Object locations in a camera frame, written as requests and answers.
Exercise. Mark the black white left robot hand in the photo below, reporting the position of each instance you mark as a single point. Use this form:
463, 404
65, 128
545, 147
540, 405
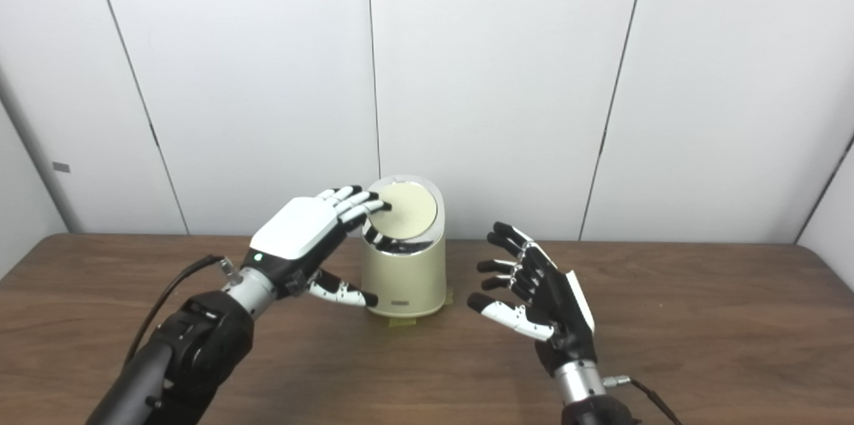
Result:
297, 228

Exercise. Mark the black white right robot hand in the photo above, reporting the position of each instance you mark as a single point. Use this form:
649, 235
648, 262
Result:
554, 305

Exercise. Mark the cream-colored lidded bin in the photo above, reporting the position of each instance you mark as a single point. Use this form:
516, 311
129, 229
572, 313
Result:
408, 265

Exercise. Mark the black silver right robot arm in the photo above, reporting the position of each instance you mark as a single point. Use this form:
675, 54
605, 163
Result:
587, 395

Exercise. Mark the yellowish masking tape piece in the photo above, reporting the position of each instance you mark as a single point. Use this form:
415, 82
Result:
448, 295
402, 321

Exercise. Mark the small grey wall label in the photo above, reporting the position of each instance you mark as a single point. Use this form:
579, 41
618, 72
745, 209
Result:
61, 167

